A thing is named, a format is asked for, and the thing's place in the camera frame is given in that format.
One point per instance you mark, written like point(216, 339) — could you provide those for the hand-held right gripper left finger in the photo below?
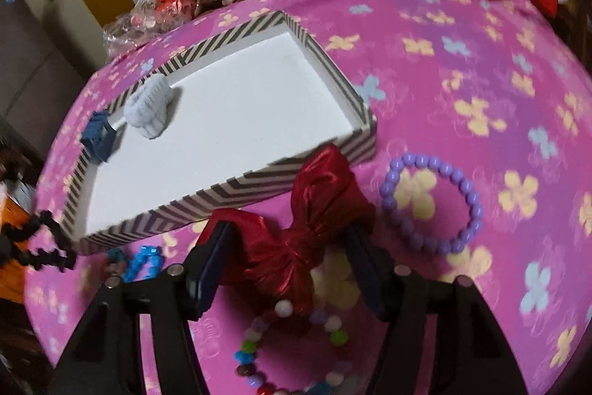
point(213, 258)

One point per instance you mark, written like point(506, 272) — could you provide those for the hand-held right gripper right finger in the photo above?
point(365, 265)

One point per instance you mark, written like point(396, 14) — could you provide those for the red satin hair bow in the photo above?
point(296, 237)

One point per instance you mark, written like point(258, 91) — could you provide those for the striped cardboard box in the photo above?
point(222, 131)

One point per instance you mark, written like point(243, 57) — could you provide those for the white knitted scrunchie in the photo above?
point(150, 108)

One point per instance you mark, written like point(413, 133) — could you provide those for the dark blue hair claw clip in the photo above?
point(99, 138)

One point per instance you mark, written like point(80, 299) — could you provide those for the pink floral blanket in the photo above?
point(462, 99)

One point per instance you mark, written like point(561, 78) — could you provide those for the clear plastic bag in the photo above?
point(138, 18)

